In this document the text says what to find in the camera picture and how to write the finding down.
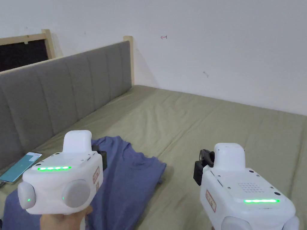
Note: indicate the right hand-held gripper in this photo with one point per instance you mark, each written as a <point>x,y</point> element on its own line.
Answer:
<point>242,189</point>

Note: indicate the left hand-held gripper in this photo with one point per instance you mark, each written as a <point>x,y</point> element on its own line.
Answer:
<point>72,165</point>

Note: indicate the dark blue shirt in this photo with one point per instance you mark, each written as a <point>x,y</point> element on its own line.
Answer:
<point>129,177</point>

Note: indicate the person's left hand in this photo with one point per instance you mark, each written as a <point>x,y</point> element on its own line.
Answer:
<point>63,221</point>

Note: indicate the bed with pale green sheet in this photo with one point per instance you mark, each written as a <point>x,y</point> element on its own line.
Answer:
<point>182,134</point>

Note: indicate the smartphone with lit screen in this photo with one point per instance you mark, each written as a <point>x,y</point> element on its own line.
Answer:
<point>20,167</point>

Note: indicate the grey padded headboard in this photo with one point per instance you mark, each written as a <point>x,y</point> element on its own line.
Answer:
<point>60,93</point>

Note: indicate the wooden frame with black panel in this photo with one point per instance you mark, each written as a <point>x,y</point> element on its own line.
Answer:
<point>24,51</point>

